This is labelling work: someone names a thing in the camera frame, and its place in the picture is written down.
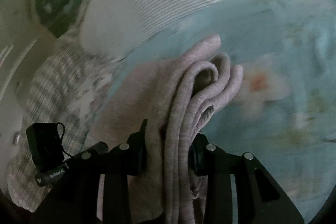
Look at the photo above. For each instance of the pinkish grey sweater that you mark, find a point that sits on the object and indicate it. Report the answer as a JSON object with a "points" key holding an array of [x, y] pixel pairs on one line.
{"points": [[183, 98]]}

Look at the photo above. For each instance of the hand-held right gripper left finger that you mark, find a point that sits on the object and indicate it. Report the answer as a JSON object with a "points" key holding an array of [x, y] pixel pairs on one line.
{"points": [[141, 151]]}

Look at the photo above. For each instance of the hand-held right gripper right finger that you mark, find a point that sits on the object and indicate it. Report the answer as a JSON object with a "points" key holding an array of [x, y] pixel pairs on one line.
{"points": [[193, 158]]}

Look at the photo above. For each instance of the white striped pillow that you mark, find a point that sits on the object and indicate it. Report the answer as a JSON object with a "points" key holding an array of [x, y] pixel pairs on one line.
{"points": [[157, 3]]}

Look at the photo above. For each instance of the teal floral bed sheet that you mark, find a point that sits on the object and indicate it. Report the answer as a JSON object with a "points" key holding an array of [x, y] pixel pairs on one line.
{"points": [[262, 29]]}

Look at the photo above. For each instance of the plaid checked cloth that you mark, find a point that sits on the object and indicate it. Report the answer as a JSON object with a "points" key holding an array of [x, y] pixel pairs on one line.
{"points": [[52, 87]]}

